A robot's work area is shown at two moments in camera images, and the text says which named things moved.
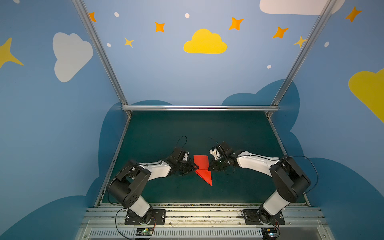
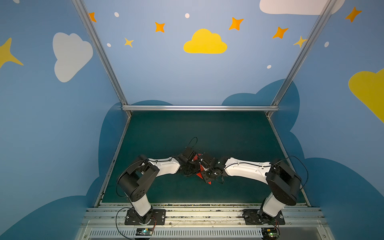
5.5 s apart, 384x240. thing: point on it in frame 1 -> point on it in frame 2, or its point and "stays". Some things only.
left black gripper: [186, 164] stays
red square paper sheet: [202, 162] stays
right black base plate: [261, 217] stays
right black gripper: [218, 162] -> [208, 167]
